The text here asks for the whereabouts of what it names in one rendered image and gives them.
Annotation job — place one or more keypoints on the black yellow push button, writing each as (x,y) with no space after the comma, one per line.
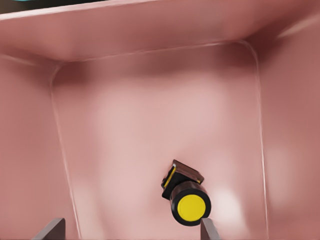
(191,205)

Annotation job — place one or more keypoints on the pink plastic box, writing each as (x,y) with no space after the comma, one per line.
(140,112)

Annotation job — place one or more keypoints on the pale blue-green tray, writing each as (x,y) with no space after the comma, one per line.
(18,0)

